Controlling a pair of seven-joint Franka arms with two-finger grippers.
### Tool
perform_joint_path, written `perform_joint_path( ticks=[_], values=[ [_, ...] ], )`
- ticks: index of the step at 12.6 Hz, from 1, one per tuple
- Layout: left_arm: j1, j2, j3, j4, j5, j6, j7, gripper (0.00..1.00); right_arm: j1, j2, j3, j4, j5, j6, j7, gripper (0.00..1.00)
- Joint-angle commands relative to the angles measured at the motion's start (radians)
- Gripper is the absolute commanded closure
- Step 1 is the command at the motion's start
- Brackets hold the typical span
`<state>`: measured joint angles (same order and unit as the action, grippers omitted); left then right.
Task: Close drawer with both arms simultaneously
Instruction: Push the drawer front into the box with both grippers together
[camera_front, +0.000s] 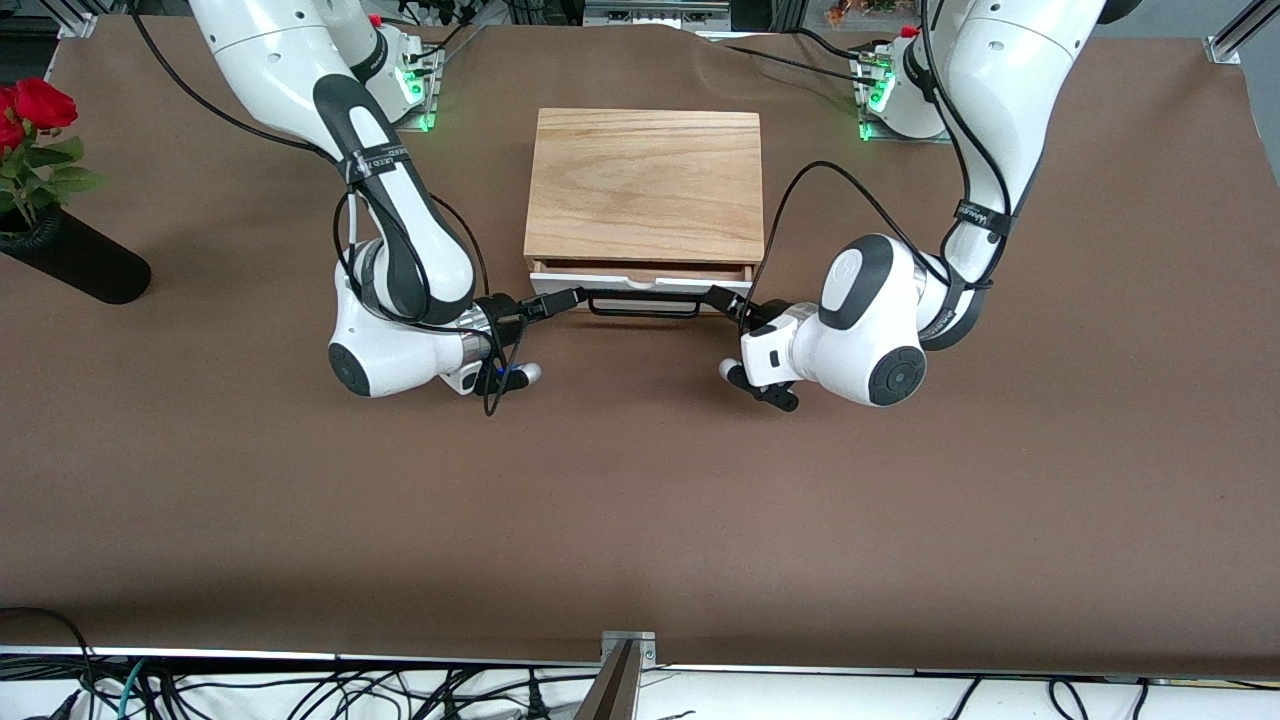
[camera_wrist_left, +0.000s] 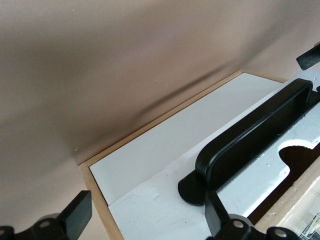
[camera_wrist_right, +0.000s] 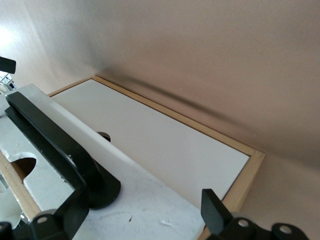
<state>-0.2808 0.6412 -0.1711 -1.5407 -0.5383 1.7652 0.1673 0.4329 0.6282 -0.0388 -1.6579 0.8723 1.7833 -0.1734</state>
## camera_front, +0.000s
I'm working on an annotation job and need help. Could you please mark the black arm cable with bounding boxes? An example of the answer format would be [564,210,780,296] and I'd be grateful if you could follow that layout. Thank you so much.
[745,0,1016,311]
[125,0,528,417]

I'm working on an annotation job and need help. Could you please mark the teal cable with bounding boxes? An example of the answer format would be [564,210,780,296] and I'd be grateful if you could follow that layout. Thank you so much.
[100,660,146,719]

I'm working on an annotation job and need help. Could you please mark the red roses with green leaves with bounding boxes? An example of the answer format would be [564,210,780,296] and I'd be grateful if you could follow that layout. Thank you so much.
[0,78,106,236]

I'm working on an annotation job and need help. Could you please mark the grey metal device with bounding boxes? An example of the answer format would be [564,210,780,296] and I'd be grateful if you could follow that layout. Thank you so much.
[583,0,733,31]

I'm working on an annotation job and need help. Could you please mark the white drawer with black handle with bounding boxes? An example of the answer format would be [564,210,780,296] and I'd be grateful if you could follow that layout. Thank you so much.
[529,260,756,319]

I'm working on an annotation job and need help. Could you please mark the orange colourful object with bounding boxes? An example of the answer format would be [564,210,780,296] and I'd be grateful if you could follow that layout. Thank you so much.
[825,0,906,28]

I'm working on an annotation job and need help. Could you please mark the tangled black cables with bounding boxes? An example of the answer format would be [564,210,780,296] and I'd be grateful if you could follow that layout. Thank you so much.
[150,668,601,720]

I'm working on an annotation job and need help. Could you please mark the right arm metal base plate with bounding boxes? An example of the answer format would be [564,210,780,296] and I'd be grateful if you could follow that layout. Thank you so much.
[395,45,443,133]

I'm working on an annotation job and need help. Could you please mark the brown table cover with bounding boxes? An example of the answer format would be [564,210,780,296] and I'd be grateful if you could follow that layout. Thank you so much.
[0,15,1280,679]

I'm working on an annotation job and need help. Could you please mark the black table cable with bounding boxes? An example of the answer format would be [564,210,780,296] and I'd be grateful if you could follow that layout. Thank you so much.
[700,28,886,86]

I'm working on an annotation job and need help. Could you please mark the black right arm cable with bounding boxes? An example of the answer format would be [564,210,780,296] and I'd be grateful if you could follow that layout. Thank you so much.
[125,0,528,417]

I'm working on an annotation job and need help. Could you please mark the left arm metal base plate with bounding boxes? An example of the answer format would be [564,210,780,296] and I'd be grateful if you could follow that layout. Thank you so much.
[852,50,951,144]

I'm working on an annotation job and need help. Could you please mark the black looped cable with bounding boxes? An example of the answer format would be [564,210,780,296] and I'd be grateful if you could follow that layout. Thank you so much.
[0,607,98,701]

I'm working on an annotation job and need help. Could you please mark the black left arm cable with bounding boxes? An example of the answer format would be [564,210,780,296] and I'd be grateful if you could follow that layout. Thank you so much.
[745,0,1016,311]

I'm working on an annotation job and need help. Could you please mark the grey metal bracket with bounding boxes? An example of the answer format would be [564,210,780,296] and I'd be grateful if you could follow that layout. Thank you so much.
[600,631,658,666]

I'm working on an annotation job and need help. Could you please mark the aluminium frame profile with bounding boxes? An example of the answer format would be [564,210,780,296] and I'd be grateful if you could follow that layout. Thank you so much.
[1205,0,1280,64]

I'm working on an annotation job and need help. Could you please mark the light wooden drawer cabinet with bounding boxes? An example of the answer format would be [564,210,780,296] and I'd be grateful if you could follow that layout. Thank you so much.
[523,109,768,286]

